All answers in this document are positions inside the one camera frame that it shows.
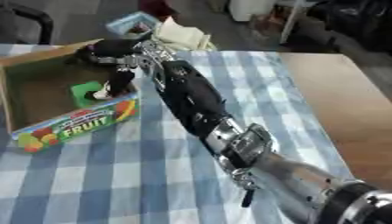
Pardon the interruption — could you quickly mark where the green block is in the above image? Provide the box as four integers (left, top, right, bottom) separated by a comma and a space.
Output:
68, 80, 110, 109

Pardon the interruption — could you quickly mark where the light blue box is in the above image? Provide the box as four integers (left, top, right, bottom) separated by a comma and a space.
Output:
104, 10, 163, 39

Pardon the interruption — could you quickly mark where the cream cloth bag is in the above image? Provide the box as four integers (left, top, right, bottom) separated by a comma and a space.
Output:
150, 16, 218, 53

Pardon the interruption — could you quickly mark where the black chair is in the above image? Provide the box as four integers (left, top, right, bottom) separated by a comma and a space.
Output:
0, 2, 55, 46

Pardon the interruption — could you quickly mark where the white container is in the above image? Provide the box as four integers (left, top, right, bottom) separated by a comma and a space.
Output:
227, 0, 279, 23

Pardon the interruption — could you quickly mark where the tan cardboard box green inside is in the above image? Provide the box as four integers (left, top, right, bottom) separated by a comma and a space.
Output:
0, 38, 143, 154

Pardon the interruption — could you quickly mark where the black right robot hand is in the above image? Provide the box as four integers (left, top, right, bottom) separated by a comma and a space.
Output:
62, 38, 151, 101

